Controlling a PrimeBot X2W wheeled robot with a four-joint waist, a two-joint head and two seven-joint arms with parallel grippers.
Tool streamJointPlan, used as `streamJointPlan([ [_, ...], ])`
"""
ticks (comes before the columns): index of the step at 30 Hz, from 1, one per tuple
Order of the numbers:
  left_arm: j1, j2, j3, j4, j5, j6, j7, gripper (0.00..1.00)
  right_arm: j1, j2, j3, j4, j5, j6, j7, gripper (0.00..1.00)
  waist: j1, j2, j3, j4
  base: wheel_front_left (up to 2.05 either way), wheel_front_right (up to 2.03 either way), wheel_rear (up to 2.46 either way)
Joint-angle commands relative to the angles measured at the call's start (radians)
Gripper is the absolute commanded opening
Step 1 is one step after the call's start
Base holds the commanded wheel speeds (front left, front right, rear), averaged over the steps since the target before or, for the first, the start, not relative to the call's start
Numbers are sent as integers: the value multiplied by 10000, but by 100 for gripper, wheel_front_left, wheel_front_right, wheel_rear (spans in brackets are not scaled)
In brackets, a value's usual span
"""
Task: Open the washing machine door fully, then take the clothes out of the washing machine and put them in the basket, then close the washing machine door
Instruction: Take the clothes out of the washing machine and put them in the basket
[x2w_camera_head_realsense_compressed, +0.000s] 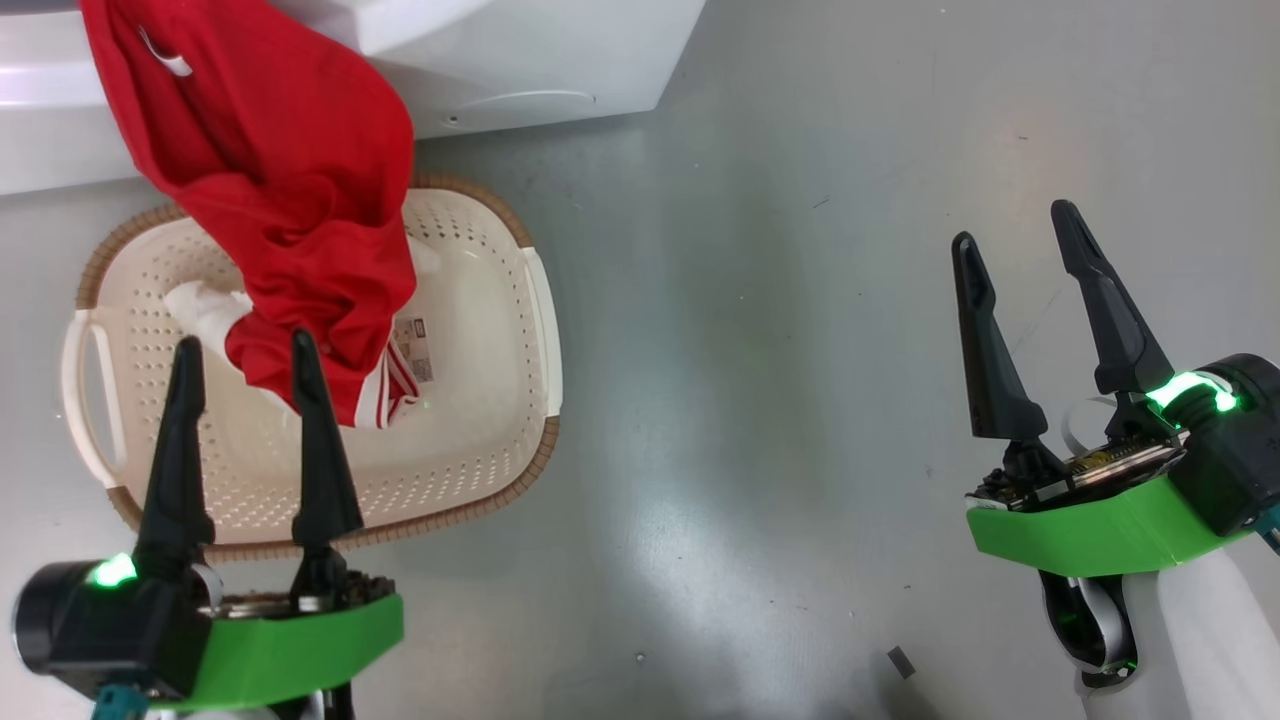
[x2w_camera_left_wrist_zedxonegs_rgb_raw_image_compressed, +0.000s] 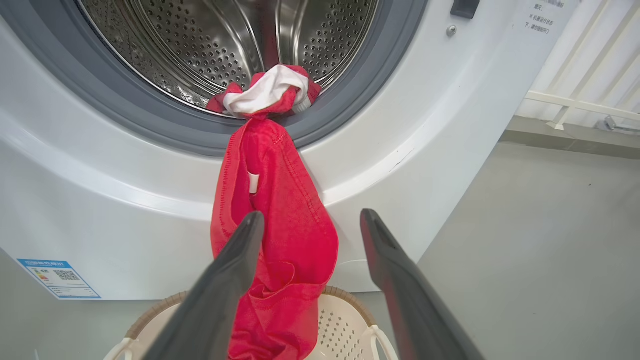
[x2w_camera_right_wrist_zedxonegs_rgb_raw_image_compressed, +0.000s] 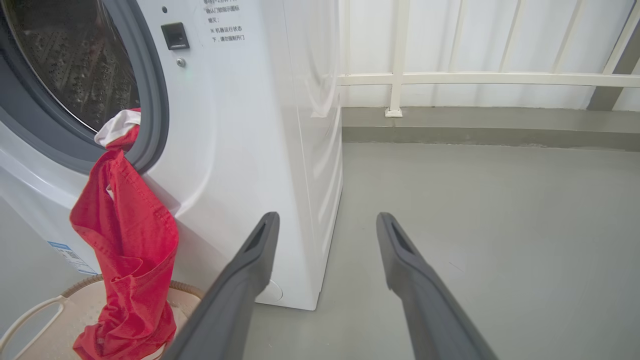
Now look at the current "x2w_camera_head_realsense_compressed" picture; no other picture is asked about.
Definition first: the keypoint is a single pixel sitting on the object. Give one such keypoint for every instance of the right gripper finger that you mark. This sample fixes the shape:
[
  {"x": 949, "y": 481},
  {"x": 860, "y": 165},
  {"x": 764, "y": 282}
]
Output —
[
  {"x": 1120, "y": 330},
  {"x": 990, "y": 380}
]

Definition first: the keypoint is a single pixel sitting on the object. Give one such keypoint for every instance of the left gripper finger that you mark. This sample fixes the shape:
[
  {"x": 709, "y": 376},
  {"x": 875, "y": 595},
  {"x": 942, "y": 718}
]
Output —
[
  {"x": 320, "y": 480},
  {"x": 180, "y": 480}
]

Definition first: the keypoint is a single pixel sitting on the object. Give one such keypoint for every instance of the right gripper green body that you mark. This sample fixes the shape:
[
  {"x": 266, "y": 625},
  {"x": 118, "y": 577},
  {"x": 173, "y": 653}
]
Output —
[{"x": 1090, "y": 525}]

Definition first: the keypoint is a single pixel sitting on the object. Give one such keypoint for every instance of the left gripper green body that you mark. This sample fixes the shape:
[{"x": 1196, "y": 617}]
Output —
[{"x": 300, "y": 645}]

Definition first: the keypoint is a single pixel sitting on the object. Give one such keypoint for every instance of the red and white garment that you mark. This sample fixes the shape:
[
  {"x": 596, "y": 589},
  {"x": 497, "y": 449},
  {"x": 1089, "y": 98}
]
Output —
[{"x": 290, "y": 150}]

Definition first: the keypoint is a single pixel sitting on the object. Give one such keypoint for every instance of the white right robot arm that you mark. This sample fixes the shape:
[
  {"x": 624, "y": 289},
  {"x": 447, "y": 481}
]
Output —
[{"x": 1200, "y": 650}]

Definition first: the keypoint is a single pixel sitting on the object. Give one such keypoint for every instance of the cream basket with brown rim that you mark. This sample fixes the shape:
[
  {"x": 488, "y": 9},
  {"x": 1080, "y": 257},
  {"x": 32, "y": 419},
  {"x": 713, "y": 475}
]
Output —
[{"x": 470, "y": 400}]

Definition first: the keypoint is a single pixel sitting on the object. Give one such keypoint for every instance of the white front-load washing machine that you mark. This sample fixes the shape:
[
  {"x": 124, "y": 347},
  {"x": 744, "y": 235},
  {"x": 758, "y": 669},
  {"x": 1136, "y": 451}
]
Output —
[{"x": 550, "y": 50}]

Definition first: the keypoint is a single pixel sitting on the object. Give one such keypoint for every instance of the small dark floor scrap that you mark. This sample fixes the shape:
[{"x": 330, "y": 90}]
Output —
[{"x": 901, "y": 662}]

